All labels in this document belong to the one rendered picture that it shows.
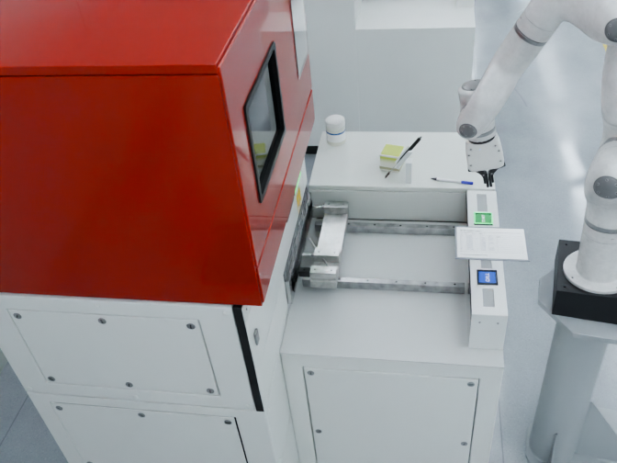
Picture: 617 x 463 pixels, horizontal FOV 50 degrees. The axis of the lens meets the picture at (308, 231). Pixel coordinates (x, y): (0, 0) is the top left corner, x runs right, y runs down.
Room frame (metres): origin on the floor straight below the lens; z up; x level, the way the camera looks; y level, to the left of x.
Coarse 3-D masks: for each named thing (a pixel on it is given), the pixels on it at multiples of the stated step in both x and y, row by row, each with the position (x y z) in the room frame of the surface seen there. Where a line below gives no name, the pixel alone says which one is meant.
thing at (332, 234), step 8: (328, 216) 1.77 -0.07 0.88; (336, 216) 1.77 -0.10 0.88; (344, 216) 1.76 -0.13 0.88; (328, 224) 1.73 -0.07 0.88; (336, 224) 1.72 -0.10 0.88; (344, 224) 1.72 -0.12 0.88; (320, 232) 1.69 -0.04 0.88; (328, 232) 1.68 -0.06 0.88; (336, 232) 1.68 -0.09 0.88; (344, 232) 1.68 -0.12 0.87; (320, 240) 1.65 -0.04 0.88; (328, 240) 1.65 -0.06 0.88; (336, 240) 1.64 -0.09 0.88; (328, 248) 1.61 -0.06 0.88; (336, 248) 1.60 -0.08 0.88; (320, 264) 1.54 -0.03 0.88; (328, 264) 1.53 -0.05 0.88; (336, 264) 1.53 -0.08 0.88; (312, 280) 1.47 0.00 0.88; (320, 280) 1.46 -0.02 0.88; (328, 280) 1.46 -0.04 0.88; (336, 280) 1.46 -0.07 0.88
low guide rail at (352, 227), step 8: (320, 224) 1.77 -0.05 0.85; (352, 224) 1.75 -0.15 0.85; (360, 224) 1.74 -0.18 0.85; (368, 224) 1.74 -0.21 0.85; (376, 224) 1.73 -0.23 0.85; (384, 224) 1.73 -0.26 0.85; (392, 224) 1.72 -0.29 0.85; (400, 224) 1.72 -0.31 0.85; (408, 224) 1.71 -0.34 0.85; (416, 224) 1.71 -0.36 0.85; (424, 224) 1.70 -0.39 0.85; (368, 232) 1.73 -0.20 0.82; (376, 232) 1.72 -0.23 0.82; (384, 232) 1.72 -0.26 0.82; (392, 232) 1.71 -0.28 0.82; (400, 232) 1.70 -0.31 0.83; (408, 232) 1.70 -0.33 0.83; (416, 232) 1.69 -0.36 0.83; (424, 232) 1.69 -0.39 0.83; (432, 232) 1.68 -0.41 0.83; (440, 232) 1.67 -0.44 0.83; (448, 232) 1.67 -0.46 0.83
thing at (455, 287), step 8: (304, 280) 1.51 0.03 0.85; (344, 280) 1.48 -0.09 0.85; (352, 280) 1.48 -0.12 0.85; (360, 280) 1.47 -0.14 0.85; (368, 280) 1.47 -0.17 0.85; (376, 280) 1.47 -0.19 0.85; (384, 280) 1.46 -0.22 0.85; (392, 280) 1.46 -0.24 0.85; (400, 280) 1.45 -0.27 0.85; (408, 280) 1.45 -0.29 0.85; (416, 280) 1.45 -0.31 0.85; (360, 288) 1.47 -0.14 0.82; (368, 288) 1.46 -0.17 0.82; (376, 288) 1.45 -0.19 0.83; (384, 288) 1.45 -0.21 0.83; (392, 288) 1.44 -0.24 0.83; (400, 288) 1.44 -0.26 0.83; (408, 288) 1.43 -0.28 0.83; (416, 288) 1.43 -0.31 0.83; (424, 288) 1.42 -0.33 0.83; (432, 288) 1.42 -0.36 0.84; (440, 288) 1.41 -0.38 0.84; (448, 288) 1.41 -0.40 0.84; (456, 288) 1.40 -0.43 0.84; (464, 288) 1.40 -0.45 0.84
